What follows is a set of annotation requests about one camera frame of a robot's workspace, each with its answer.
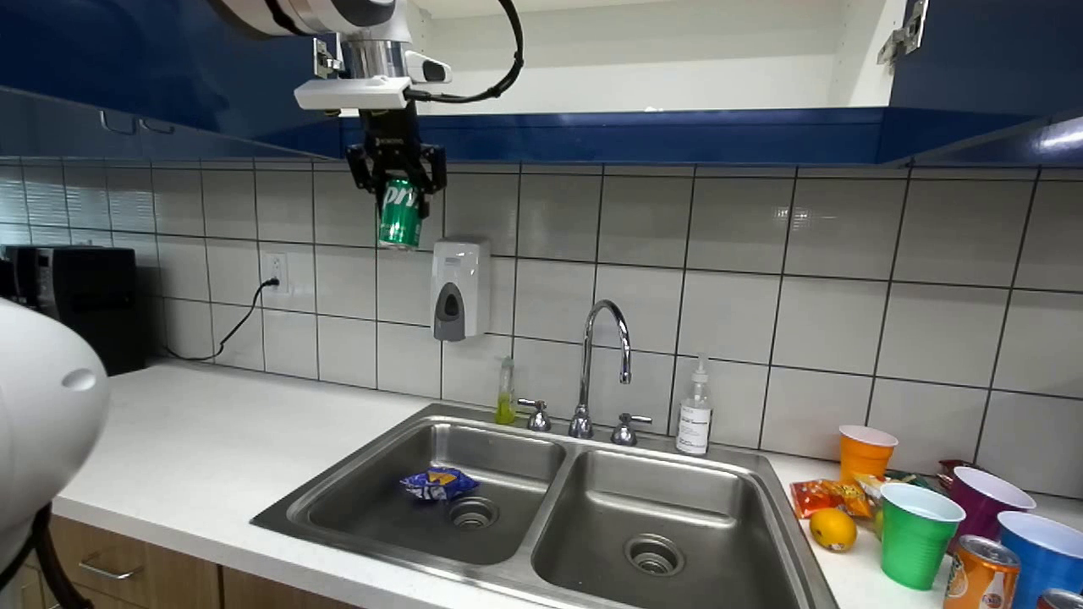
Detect yellow-green dish soap bottle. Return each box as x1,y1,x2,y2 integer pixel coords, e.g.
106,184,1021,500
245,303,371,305
492,356,521,430

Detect blue plastic cup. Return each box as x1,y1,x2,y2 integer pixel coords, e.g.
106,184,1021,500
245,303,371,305
995,507,1083,609

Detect stainless steel double sink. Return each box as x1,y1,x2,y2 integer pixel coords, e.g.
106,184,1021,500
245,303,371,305
247,402,842,609

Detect yellow lemon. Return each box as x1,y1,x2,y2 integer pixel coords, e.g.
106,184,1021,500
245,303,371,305
805,506,859,555

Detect blue snack bag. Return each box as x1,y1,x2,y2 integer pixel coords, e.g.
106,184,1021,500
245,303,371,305
395,464,484,507

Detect orange plastic cup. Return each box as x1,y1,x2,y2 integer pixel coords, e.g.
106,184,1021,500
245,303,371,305
835,423,900,488

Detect green plastic cup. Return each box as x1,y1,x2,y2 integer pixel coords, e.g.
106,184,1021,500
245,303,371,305
875,480,968,593

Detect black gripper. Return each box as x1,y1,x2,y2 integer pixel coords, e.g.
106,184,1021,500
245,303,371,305
346,110,449,219

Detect white wall power outlet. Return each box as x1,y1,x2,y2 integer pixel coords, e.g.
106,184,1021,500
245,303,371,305
256,243,291,297

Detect green soda can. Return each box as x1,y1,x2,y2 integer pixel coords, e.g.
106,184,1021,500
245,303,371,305
374,174,427,251

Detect purple plastic cup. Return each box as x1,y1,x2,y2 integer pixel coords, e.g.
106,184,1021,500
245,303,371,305
948,464,1039,543

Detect black power cord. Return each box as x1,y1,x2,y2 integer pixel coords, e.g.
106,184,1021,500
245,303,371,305
166,276,283,366

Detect blue cabinets with metal handles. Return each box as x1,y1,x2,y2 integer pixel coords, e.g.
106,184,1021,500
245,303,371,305
0,82,342,163

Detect wooden base cabinet drawers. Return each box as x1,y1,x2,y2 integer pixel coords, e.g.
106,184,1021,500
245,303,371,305
21,511,374,609

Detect black countertop appliance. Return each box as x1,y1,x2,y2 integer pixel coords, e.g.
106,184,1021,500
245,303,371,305
0,243,150,378

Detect chrome gooseneck faucet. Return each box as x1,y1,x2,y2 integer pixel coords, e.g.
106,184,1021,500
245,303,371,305
566,297,637,444

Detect metal cabinet door hinge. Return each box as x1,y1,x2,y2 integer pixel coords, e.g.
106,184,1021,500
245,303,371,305
875,0,933,66

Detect orange soda can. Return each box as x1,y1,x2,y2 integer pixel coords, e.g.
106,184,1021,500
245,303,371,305
942,530,1021,609

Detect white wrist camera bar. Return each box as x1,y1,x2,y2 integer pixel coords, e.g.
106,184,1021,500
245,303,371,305
291,76,416,114

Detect orange red chip bag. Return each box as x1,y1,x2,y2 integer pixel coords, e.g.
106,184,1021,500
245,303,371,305
787,471,891,524

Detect glossy blue cabinet door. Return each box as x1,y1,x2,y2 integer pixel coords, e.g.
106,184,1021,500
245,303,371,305
891,0,1083,168
0,0,342,129

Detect white wall soap dispenser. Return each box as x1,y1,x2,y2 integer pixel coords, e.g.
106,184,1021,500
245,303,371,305
430,237,486,344

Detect chrome faucet handle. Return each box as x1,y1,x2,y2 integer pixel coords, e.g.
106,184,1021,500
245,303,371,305
514,396,556,436
607,409,657,447

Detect blue cabinet with white interior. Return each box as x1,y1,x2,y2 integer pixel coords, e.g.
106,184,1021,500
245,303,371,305
265,0,1027,168

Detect clear bottle with white label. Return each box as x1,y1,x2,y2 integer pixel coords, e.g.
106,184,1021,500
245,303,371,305
672,356,718,459

